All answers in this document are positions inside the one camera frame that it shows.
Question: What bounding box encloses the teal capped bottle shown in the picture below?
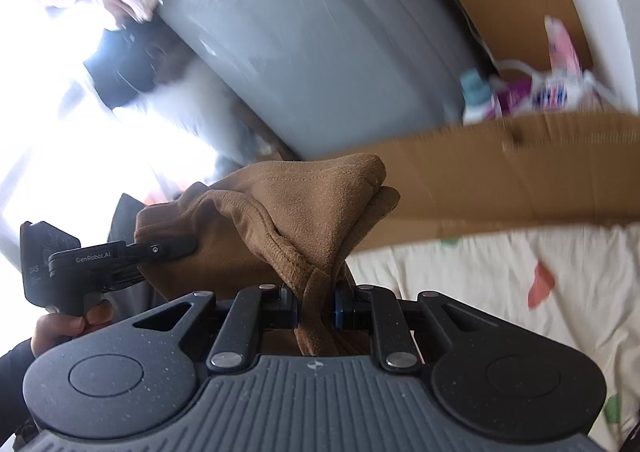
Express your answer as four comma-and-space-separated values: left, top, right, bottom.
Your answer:
459, 69, 495, 127

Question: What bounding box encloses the brown printed t-shirt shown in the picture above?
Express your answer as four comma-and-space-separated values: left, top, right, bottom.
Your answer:
134, 153, 401, 358

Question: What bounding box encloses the grey suitcase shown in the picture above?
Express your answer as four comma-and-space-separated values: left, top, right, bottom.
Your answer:
157, 0, 496, 160

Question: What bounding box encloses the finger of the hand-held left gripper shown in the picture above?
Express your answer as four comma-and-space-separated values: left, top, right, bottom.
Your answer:
125, 237, 198, 265
100, 264, 145, 290

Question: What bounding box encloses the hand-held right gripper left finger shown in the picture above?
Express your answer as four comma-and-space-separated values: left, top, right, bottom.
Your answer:
131, 283, 302, 374

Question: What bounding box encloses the purple white plastic bag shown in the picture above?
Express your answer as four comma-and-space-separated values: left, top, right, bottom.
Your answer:
487, 59, 628, 125

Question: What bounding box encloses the brown cardboard box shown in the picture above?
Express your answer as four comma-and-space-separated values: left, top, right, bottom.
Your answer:
345, 0, 640, 253

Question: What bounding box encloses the pink white packet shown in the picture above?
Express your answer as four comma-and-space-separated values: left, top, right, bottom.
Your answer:
544, 14, 585, 82

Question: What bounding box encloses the cream printed blanket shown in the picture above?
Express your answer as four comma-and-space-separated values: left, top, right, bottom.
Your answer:
345, 222, 640, 448

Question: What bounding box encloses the person's left forearm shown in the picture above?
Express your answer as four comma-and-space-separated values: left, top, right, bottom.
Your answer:
0, 338, 41, 438

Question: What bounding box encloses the person's left hand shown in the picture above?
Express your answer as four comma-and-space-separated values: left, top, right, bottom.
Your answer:
31, 299, 115, 358

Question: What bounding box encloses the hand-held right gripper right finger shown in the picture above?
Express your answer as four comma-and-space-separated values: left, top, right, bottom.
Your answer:
331, 282, 496, 374

